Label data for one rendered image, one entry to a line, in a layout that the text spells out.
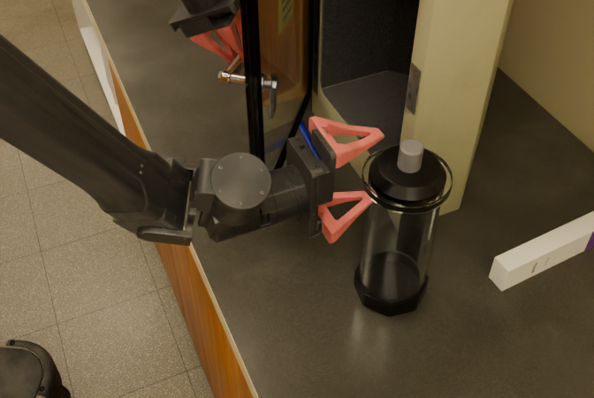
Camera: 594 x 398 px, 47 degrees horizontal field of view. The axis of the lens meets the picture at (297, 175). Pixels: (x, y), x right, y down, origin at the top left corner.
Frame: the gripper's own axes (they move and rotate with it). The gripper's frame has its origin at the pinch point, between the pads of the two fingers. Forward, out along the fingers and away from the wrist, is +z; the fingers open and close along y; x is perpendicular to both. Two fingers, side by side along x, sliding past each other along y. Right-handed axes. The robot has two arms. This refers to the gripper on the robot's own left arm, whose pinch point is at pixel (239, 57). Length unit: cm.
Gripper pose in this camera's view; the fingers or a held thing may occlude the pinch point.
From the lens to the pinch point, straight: 96.4
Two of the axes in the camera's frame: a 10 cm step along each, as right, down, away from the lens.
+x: -2.4, 7.0, -6.7
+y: -8.8, 1.4, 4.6
